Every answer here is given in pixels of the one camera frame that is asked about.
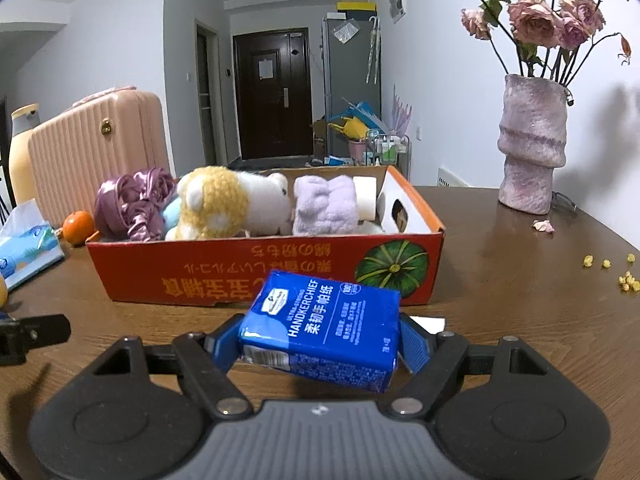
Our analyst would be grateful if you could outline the white hanging umbrellas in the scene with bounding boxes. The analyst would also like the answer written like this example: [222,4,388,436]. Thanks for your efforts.
[366,16,382,85]

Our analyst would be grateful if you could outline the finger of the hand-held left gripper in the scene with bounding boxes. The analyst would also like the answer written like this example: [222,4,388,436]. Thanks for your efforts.
[0,313,72,367]

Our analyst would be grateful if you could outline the dark brown entrance door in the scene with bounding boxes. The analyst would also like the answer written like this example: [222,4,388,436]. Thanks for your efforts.
[232,28,315,161]

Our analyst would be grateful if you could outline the white paper card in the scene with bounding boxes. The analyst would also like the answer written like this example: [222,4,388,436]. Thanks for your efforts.
[407,316,447,336]

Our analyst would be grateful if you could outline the orange tangerine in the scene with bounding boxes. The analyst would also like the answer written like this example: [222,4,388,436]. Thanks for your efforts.
[62,210,96,247]

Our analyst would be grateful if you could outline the light blue soft tissue pack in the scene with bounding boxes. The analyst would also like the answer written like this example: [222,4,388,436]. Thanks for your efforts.
[0,198,66,291]

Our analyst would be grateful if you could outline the purple feather wall decoration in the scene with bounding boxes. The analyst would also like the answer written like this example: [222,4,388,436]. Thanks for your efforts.
[391,85,413,133]

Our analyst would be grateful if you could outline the blue and yellow bags pile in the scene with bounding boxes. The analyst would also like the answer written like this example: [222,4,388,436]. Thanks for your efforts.
[325,101,388,141]

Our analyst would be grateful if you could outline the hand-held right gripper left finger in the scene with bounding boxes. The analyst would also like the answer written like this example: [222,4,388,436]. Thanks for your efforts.
[89,317,253,421]

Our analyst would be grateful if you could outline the dried pink roses bouquet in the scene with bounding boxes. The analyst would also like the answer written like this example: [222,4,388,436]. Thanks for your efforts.
[395,0,633,86]

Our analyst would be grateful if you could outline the pink satin scrunchie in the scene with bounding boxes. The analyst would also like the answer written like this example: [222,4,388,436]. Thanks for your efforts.
[94,166,178,242]

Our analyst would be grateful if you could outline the lilac fluffy scrunchie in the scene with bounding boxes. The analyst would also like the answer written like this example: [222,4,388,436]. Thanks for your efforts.
[291,175,362,236]

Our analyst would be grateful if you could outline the brown cardboard carton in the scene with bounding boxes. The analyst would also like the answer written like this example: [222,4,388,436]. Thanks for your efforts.
[311,119,331,157]

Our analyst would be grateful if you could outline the grey refrigerator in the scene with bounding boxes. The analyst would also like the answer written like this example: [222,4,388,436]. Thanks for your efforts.
[322,12,382,158]

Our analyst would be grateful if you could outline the blue small carton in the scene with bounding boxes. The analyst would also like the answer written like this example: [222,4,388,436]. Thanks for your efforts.
[237,270,402,394]

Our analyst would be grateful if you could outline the grey interior door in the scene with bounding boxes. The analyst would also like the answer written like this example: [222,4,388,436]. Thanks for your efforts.
[195,20,221,168]

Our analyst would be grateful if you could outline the mauve textured vase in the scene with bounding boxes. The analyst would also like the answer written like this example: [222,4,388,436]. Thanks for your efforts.
[497,74,570,216]

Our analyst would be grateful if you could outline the light blue plush toy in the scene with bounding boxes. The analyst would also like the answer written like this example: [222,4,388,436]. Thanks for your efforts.
[160,195,183,233]

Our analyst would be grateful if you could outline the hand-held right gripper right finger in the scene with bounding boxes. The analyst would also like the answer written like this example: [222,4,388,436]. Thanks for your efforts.
[384,315,553,418]

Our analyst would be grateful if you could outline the metal trolley with bottles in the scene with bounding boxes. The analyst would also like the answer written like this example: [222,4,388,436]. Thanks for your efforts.
[366,129,412,181]

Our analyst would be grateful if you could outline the scattered yellow crumbs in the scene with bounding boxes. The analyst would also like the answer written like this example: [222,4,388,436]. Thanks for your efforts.
[582,254,640,292]

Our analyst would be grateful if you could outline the yellow and white plush toy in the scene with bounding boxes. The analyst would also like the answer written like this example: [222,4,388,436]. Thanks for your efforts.
[164,166,292,241]

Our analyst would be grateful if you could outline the clear plastic bag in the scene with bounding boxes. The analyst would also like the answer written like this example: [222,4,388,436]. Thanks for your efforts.
[332,20,360,43]

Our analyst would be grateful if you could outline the red cardboard box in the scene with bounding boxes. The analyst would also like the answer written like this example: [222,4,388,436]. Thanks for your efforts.
[85,165,446,308]

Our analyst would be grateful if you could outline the pink ribbed suitcase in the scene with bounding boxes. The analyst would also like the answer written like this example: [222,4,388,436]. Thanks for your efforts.
[27,86,171,228]

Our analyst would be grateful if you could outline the yellow thermos bottle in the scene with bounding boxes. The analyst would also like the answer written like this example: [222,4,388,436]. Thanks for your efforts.
[8,103,41,207]

